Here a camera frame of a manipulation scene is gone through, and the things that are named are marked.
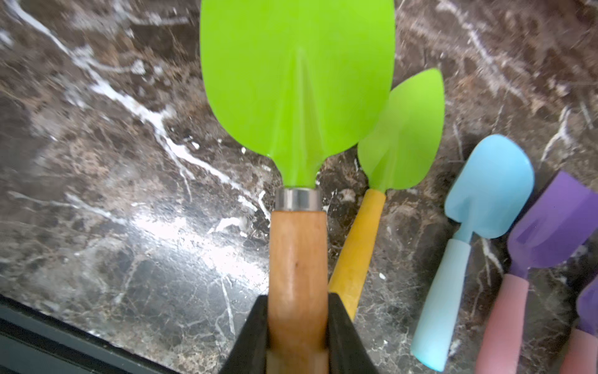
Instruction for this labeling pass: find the purple shovel pink handle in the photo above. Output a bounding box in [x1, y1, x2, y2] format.
[475, 171, 597, 373]
[559, 277, 597, 374]

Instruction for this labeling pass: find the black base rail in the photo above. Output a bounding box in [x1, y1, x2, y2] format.
[1, 295, 174, 373]

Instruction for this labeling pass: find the green shovel wooden handle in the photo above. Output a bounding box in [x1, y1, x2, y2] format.
[199, 1, 395, 373]

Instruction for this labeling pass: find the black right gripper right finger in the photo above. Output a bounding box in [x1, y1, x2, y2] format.
[327, 293, 378, 374]

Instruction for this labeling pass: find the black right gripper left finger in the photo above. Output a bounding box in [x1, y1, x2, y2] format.
[220, 295, 268, 374]

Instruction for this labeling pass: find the blue shovel light blue handle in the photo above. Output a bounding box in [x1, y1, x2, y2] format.
[411, 134, 535, 372]

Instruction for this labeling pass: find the green shovel yellow handle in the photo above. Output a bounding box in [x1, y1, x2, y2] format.
[329, 69, 445, 319]

